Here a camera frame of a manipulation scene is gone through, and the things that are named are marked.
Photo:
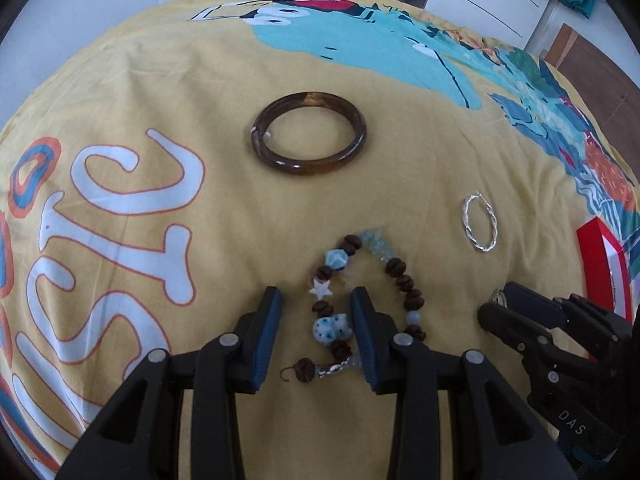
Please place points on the silver twisted hoop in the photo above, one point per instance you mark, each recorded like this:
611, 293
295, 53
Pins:
465, 217

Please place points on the wooden headboard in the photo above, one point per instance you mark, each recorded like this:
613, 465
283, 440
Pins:
600, 80

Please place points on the red cardboard box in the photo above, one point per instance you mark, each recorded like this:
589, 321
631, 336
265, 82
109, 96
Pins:
592, 247

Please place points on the dark brown bangle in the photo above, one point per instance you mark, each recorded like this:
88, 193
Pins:
300, 169

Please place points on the white wardrobe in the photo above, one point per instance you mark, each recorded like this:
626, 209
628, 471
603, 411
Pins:
480, 5

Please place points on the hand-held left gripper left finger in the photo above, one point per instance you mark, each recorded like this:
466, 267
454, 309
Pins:
267, 340

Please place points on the yellow printed blanket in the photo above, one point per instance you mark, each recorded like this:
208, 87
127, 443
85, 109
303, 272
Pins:
150, 85

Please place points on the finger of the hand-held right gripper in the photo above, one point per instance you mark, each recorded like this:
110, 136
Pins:
537, 307
505, 325

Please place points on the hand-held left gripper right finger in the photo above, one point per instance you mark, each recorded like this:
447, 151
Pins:
362, 340

